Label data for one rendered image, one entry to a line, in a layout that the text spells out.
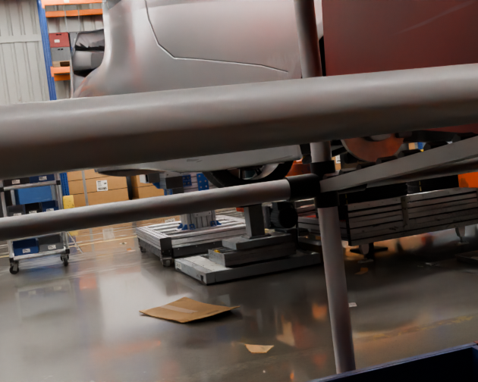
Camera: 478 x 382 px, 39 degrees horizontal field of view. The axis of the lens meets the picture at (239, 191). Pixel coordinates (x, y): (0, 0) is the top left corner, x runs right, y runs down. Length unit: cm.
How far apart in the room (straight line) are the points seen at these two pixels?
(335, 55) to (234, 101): 64
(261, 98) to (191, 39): 231
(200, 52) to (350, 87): 229
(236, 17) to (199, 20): 15
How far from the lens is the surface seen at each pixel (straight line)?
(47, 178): 620
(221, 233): 535
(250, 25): 266
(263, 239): 447
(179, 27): 258
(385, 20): 80
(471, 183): 317
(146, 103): 27
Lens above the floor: 79
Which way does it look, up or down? 3 degrees down
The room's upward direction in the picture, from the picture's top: 7 degrees counter-clockwise
